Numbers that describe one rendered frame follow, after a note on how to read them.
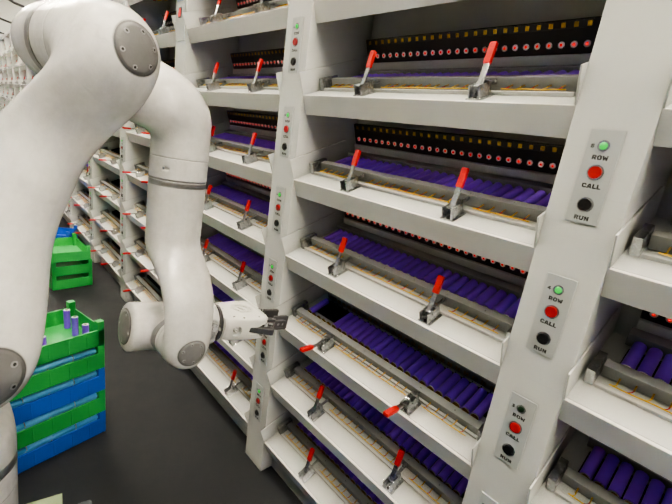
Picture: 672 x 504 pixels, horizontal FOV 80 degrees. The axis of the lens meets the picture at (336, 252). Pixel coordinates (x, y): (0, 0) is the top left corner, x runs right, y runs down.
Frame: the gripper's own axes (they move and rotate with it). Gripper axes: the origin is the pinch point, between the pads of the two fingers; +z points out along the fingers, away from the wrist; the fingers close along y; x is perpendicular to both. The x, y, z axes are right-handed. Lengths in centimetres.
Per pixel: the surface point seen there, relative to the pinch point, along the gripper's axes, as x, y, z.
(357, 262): -16.1, -5.3, 16.2
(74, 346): 32, 56, -24
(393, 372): 3.5, -22.8, 17.4
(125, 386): 62, 79, 2
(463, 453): 8.1, -43.2, 14.5
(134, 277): 43, 153, 25
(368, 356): 3.5, -15.2, 17.4
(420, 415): 7.4, -32.6, 15.6
